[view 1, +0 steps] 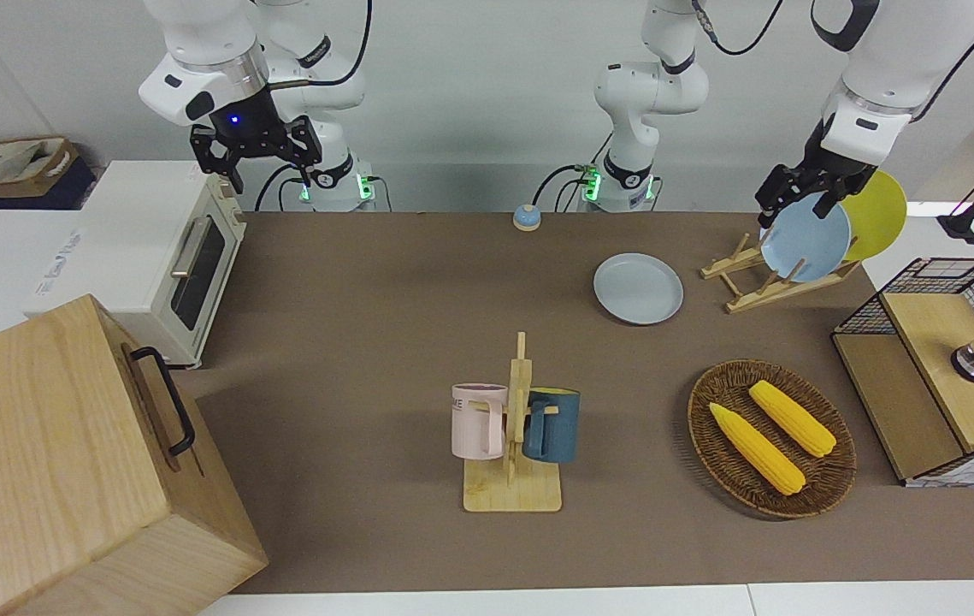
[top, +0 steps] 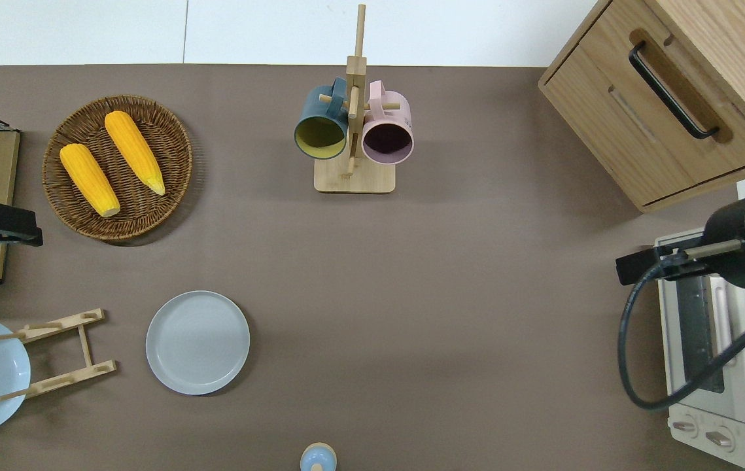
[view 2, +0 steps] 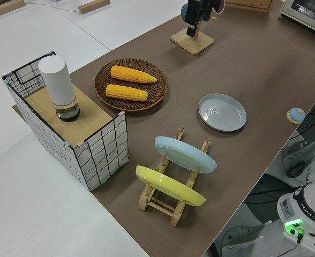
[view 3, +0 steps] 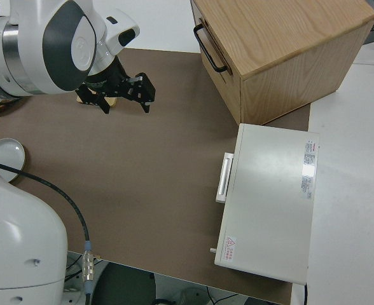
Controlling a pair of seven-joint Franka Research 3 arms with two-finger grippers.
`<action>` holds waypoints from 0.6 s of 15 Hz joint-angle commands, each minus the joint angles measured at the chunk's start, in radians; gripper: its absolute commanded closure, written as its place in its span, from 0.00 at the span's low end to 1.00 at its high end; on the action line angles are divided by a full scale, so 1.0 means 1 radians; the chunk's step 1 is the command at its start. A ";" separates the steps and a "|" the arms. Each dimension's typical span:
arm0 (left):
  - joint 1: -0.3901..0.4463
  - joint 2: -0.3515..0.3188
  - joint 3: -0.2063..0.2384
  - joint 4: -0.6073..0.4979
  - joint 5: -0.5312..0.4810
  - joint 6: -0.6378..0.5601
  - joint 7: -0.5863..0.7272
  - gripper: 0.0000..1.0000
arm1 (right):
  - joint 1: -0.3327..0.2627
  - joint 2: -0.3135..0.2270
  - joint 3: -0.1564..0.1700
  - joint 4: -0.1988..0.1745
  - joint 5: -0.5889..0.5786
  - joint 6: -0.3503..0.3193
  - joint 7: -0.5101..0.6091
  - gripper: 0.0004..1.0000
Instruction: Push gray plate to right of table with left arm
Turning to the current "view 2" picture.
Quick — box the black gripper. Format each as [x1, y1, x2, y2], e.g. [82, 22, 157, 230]
[186, 0, 218, 37]

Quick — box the gray round plate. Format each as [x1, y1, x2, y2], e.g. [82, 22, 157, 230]
[198, 93, 248, 133]

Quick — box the light blue plate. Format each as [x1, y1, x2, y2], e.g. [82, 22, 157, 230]
[154, 135, 218, 175]

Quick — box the yellow plate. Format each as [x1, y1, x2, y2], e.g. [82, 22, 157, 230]
[135, 165, 207, 207]

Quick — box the teal mug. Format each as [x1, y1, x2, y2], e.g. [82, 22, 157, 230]
[181, 3, 190, 22]

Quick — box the wooden mug tree stand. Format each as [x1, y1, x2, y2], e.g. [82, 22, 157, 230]
[170, 15, 218, 56]

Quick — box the pink mug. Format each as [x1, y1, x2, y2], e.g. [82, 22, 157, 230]
[213, 0, 226, 14]

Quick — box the brown table mat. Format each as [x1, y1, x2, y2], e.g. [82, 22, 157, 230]
[11, 0, 315, 257]

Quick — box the wooden drawer box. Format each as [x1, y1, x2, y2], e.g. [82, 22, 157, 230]
[223, 0, 274, 13]

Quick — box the brown wicker tray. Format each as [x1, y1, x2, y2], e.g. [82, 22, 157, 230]
[94, 58, 169, 112]

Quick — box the long yellow corn cob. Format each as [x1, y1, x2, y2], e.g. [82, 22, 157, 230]
[110, 65, 158, 85]

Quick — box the short yellow corn cob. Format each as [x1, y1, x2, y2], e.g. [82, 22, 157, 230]
[105, 84, 149, 103]

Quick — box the cream toaster oven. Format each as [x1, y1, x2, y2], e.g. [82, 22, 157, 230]
[279, 0, 315, 34]

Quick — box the wooden block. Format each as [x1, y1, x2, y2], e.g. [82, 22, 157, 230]
[78, 0, 111, 15]
[0, 0, 26, 19]

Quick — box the wooden board shelf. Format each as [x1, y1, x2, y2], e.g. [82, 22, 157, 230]
[23, 85, 113, 143]

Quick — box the white cylinder humidifier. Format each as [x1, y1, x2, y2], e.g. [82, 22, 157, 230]
[37, 56, 81, 123]

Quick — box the gray power strip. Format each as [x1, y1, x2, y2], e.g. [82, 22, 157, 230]
[280, 131, 315, 175]

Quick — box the black round plug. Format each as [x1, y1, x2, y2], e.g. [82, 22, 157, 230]
[286, 162, 305, 179]

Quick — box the wooden dish rack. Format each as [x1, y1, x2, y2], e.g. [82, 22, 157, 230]
[138, 125, 212, 228]

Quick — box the white grid wire basket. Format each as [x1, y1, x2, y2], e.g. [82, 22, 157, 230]
[1, 50, 129, 192]

